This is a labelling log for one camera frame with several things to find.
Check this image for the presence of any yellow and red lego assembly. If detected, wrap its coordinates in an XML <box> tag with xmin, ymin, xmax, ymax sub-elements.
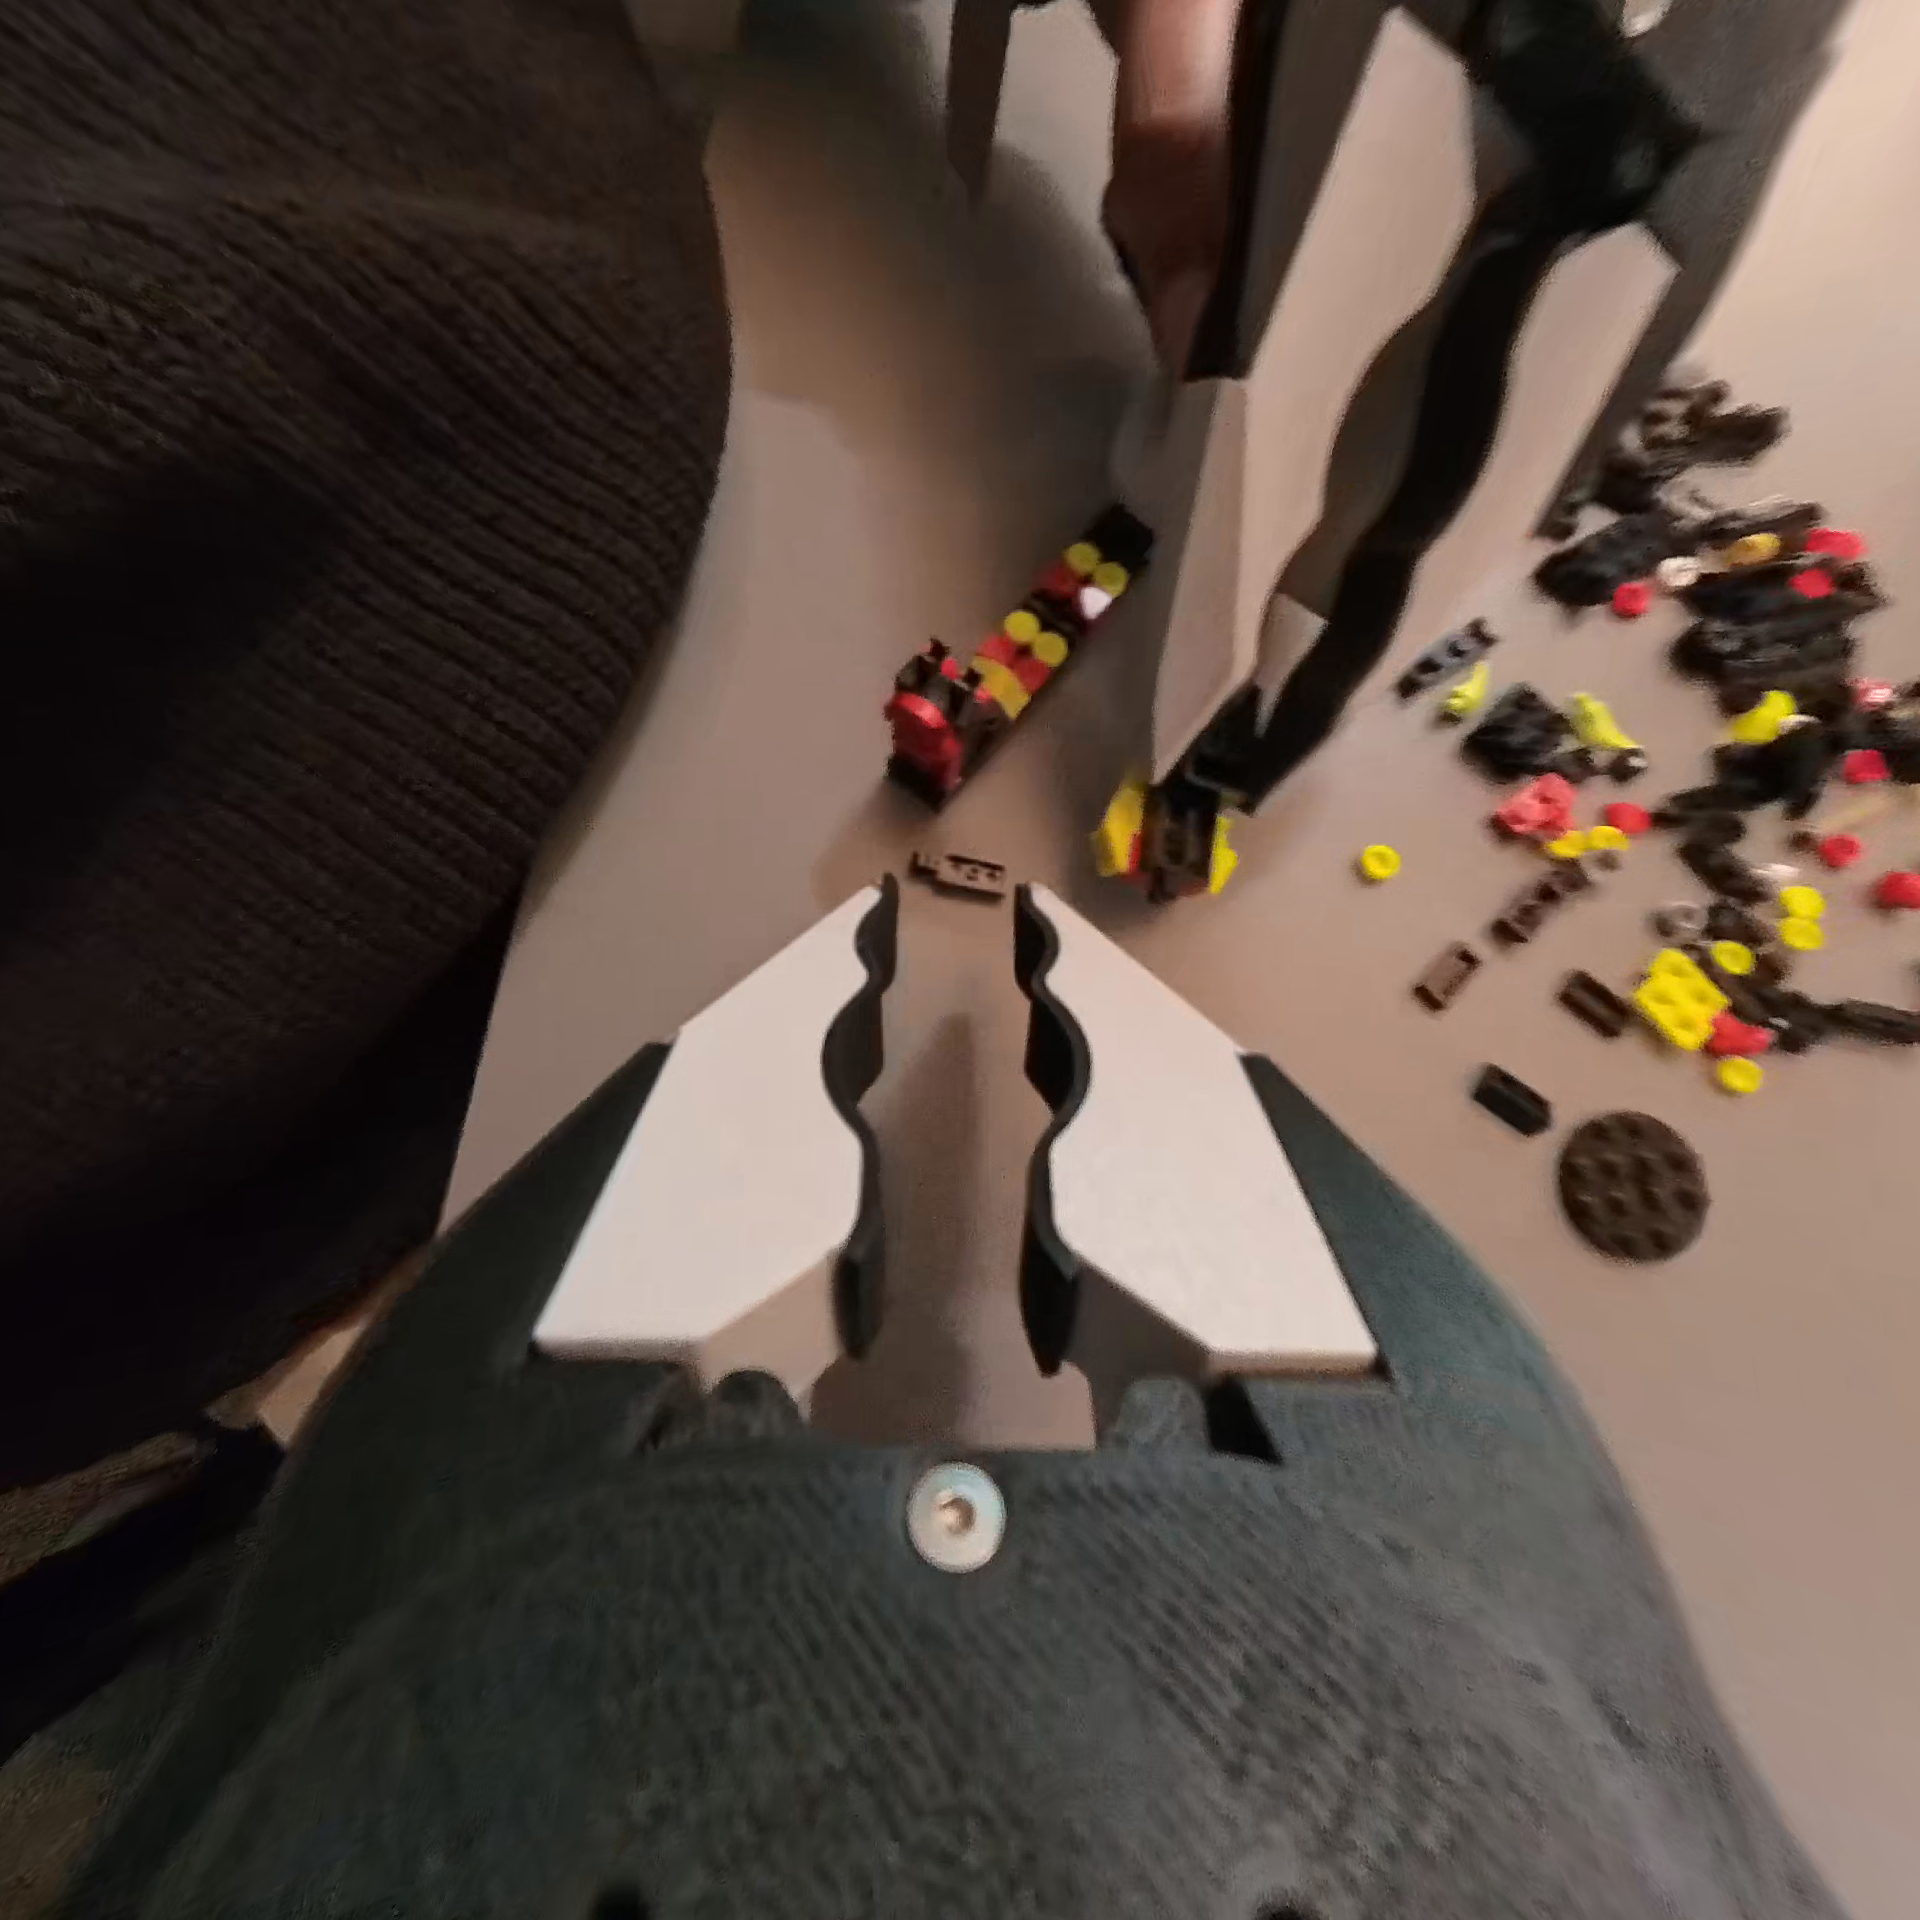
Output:
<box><xmin>1091</xmin><ymin>736</ymin><xmax>1241</xmax><ymax>904</ymax></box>

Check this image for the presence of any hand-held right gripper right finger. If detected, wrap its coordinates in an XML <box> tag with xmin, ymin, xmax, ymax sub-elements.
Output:
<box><xmin>1011</xmin><ymin>883</ymin><xmax>1383</xmax><ymax>1448</ymax></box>

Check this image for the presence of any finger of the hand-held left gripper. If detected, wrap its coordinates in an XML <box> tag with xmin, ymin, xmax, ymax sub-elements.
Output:
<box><xmin>1184</xmin><ymin>187</ymin><xmax>1680</xmax><ymax>811</ymax></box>
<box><xmin>1148</xmin><ymin>6</ymin><xmax>1479</xmax><ymax>782</ymax></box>

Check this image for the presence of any long black red lego assembly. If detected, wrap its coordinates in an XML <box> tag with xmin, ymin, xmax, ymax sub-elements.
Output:
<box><xmin>883</xmin><ymin>503</ymin><xmax>1160</xmax><ymax>814</ymax></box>

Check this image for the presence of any black round lego plate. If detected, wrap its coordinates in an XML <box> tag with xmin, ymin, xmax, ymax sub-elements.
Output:
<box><xmin>1554</xmin><ymin>1109</ymin><xmax>1712</xmax><ymax>1264</ymax></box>

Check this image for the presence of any person's left hand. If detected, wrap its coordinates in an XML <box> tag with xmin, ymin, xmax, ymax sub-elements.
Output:
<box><xmin>1103</xmin><ymin>0</ymin><xmax>1250</xmax><ymax>376</ymax></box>

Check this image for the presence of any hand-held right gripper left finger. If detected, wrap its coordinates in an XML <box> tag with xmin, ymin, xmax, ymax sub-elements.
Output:
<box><xmin>534</xmin><ymin>876</ymin><xmax>904</xmax><ymax>1412</ymax></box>

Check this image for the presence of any pile of lego pieces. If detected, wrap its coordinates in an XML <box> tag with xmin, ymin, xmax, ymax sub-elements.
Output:
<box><xmin>1353</xmin><ymin>380</ymin><xmax>1920</xmax><ymax>1137</ymax></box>

